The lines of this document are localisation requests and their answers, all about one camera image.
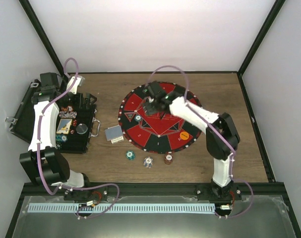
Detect blue green poker chip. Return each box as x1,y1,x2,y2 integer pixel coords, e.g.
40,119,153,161
135,115,141,121

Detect white blue chip stack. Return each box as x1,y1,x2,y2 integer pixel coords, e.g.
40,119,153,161
143,157,153,168

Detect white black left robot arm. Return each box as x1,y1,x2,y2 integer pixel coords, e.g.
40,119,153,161
19,73,96,200

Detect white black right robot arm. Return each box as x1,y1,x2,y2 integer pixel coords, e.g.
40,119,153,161
143,81,240,200

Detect round red black poker mat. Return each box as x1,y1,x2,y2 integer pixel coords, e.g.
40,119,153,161
118,85,201,154

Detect mixed chips in case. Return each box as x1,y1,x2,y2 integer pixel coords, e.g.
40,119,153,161
59,106,77,119

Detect orange big blind button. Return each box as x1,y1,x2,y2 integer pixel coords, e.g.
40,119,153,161
180,131,190,140

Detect card deck in case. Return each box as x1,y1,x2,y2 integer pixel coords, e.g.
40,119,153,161
56,119,73,135

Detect black poker set case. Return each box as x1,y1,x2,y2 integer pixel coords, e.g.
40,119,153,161
5,79,97,154

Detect playing card deck box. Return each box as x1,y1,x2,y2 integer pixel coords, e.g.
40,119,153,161
105,125,124,144

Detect black dealer button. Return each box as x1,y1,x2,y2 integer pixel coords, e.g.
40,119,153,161
76,123,88,135

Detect teal chip in case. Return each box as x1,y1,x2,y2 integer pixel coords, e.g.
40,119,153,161
56,134,67,142

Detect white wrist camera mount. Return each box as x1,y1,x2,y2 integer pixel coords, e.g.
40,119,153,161
67,76,85,95

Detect light blue slotted rail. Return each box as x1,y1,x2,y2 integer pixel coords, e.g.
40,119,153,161
27,203,215,214

